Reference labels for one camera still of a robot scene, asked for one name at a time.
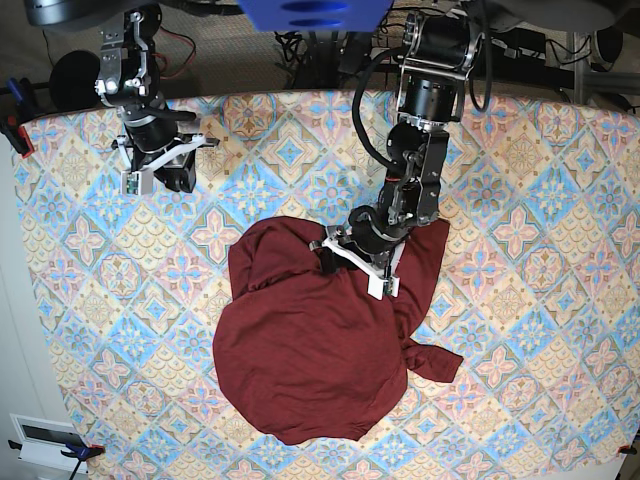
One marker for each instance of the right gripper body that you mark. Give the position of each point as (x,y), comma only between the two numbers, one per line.
(173,166)

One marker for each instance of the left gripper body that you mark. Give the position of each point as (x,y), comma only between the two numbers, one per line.
(370,232)

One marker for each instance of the dark red t-shirt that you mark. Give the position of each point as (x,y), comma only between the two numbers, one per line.
(302,353)

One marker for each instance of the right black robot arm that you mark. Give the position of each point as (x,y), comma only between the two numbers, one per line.
(152,147)

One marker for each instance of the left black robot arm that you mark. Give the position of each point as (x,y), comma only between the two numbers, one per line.
(435,60)

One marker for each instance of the black round stool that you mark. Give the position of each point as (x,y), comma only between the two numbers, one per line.
(72,81)

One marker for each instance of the black orange table clamp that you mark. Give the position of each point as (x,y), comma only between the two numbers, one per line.
(17,136)

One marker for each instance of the patterned tablecloth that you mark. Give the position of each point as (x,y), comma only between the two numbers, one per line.
(539,289)

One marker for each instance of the blue clamp upper left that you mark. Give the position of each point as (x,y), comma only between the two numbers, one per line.
(19,90)

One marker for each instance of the blue black bar clamp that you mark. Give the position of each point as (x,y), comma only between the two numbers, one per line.
(75,450)

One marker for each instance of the orange corner clamp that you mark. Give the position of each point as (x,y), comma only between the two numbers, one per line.
(627,450)

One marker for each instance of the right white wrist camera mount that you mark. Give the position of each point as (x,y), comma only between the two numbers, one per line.
(124,143)

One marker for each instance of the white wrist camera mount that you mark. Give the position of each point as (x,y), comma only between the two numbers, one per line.
(124,143)
(380,269)

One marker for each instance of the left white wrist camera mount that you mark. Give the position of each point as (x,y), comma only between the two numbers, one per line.
(380,269)

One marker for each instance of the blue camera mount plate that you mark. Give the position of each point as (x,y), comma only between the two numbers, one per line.
(315,15)

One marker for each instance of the white wall socket box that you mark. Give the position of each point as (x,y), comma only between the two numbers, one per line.
(46,431)

